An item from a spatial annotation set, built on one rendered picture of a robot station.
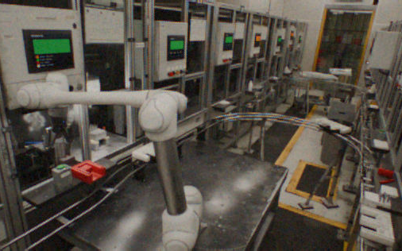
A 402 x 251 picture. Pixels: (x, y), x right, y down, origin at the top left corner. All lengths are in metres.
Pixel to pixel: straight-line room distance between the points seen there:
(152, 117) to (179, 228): 0.54
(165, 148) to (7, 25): 0.87
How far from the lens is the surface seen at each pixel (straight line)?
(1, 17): 1.50
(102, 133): 2.10
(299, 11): 9.72
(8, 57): 1.52
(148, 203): 1.89
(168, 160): 1.19
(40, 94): 1.35
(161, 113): 1.06
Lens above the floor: 1.79
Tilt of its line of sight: 20 degrees down
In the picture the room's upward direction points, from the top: 4 degrees clockwise
